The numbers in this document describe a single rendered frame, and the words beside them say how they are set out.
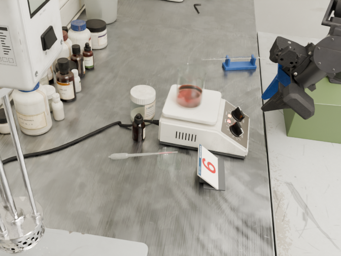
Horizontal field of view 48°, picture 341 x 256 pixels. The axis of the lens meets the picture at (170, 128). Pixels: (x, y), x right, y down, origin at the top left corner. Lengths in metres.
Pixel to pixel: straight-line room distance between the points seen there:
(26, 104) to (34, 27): 0.55
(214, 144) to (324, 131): 0.27
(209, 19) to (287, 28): 0.92
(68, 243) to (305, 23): 1.91
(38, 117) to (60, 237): 0.30
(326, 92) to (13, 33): 0.77
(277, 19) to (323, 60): 1.67
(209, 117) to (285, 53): 0.22
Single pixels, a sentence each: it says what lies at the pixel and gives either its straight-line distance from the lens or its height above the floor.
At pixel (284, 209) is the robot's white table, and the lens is 0.79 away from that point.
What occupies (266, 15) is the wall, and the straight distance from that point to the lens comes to 2.29.
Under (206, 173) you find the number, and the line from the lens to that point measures 0.78.
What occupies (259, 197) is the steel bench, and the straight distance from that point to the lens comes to 0.80.
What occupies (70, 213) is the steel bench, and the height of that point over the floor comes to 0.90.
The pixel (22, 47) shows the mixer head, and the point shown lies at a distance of 0.31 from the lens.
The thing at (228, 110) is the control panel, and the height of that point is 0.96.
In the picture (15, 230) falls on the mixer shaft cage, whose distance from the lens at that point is 0.52.
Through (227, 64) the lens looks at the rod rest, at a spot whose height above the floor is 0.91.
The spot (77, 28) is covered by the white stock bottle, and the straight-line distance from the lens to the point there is 1.12.
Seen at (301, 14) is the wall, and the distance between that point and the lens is 2.31.
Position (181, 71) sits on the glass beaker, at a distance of 0.83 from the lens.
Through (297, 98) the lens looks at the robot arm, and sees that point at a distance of 0.67.
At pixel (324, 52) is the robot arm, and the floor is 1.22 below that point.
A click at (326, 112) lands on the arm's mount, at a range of 0.93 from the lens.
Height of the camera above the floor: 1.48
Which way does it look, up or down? 40 degrees down
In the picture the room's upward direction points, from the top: 5 degrees clockwise
